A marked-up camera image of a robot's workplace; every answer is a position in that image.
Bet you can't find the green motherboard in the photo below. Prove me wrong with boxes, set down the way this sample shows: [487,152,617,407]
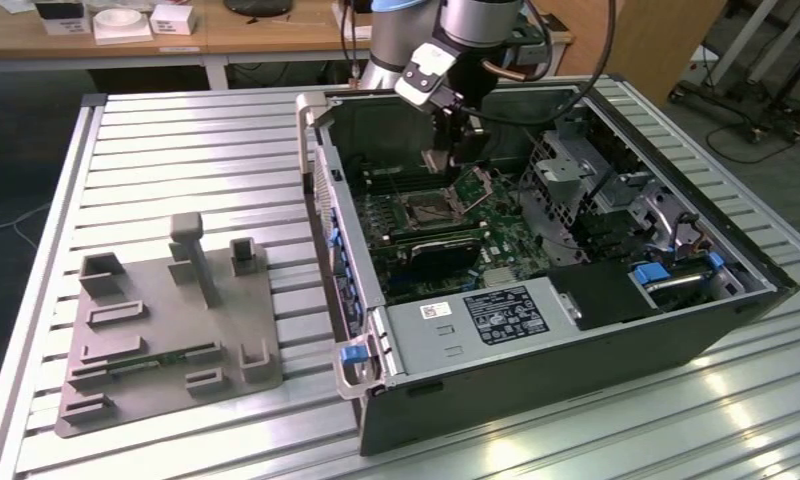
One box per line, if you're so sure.
[353,162,556,307]

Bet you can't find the grey metal drive cage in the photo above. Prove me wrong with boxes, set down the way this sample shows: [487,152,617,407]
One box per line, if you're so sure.
[517,99,645,266]

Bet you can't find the silver CPU plate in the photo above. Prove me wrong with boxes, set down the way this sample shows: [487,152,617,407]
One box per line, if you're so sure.
[421,147,452,174]

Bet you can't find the metal socket cover frame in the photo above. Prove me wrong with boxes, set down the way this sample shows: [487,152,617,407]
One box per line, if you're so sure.
[446,167,503,214]

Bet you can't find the metal wheeled stand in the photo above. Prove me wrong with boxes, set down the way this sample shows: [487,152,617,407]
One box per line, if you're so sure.
[665,0,800,147]

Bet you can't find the white printed box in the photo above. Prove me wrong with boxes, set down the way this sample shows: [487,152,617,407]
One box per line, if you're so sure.
[148,2,198,36]

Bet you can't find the blue case latch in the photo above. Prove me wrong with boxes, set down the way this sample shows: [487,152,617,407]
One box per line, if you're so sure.
[338,343,369,369]

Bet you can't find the blue disk carrier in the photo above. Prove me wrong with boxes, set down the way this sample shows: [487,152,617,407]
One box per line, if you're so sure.
[628,262,673,292]

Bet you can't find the black open PC case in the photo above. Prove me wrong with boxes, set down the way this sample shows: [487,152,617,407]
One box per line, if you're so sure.
[294,78,800,457]

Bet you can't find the RAM slot bank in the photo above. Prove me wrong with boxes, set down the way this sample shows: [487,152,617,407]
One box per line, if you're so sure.
[360,165,456,195]
[370,223,483,249]

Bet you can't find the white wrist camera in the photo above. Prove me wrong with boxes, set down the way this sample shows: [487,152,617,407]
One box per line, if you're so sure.
[392,42,460,109]

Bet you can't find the black graphics card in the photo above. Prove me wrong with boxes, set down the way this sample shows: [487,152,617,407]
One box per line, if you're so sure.
[396,235,483,282]

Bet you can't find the green RAM stick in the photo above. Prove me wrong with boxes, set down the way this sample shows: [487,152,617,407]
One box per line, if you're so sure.
[108,349,193,377]

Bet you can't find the wooden desk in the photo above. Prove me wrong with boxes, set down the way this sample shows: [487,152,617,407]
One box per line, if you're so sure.
[0,0,576,91]

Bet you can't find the grey parts rack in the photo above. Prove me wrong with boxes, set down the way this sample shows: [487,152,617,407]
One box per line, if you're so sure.
[52,211,285,439]

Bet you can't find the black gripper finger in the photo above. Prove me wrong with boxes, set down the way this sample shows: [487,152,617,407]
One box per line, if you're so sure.
[456,124,489,166]
[430,107,460,166]

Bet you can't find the wooden cabinet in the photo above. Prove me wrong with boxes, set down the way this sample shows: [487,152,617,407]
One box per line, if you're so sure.
[557,0,729,107]

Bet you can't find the white box black top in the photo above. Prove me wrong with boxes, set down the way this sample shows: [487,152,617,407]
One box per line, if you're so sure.
[34,0,88,37]

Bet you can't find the white round holder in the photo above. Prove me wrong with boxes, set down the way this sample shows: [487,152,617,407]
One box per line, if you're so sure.
[90,7,156,47]

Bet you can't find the grey power supply unit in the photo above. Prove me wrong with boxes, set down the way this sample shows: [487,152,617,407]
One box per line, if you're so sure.
[380,276,587,377]

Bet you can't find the black round object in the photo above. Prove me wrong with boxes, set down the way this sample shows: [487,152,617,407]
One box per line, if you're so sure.
[221,0,296,16]

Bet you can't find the CPU socket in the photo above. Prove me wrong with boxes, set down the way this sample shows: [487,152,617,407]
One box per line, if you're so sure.
[398,190,472,234]

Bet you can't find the coloured wire bundle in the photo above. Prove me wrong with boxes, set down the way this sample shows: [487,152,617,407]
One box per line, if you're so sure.
[669,212,712,259]

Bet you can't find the black plastic shroud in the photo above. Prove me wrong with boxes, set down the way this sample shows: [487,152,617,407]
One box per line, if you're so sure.
[547,260,663,332]

